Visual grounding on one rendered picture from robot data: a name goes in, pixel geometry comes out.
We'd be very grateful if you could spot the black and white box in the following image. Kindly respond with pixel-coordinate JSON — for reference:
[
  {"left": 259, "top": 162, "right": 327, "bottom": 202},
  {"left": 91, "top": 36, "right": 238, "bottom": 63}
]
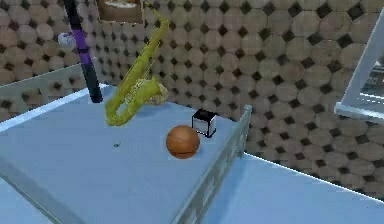
[{"left": 191, "top": 108, "right": 218, "bottom": 139}]

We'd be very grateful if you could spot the orange basketball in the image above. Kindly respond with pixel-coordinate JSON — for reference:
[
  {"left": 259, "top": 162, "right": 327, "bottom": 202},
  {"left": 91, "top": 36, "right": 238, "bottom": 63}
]
[{"left": 165, "top": 124, "right": 201, "bottom": 160}]

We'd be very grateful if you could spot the yellow saxophone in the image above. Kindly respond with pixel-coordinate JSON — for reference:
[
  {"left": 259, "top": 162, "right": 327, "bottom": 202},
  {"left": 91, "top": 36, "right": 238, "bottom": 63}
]
[{"left": 104, "top": 0, "right": 170, "bottom": 127}]

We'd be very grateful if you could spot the pale blue bed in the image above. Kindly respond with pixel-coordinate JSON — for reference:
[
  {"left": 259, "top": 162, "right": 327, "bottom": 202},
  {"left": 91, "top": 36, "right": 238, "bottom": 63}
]
[{"left": 0, "top": 83, "right": 253, "bottom": 224}]

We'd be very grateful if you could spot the black and purple bat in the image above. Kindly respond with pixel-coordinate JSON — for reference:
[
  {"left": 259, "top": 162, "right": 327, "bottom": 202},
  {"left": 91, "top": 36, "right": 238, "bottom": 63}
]
[{"left": 62, "top": 0, "right": 104, "bottom": 104}]

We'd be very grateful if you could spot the brown framed picture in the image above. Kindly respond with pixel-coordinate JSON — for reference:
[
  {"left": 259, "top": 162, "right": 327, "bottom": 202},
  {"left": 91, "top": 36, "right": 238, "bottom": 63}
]
[{"left": 96, "top": 0, "right": 145, "bottom": 25}]

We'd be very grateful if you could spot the small white round object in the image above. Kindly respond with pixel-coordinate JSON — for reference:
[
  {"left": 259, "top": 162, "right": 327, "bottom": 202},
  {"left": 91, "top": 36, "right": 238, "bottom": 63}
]
[{"left": 57, "top": 31, "right": 77, "bottom": 50}]

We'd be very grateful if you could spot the white framed window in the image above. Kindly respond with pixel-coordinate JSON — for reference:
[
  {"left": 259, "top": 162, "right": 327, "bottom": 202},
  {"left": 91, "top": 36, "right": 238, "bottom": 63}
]
[{"left": 334, "top": 7, "right": 384, "bottom": 122}]

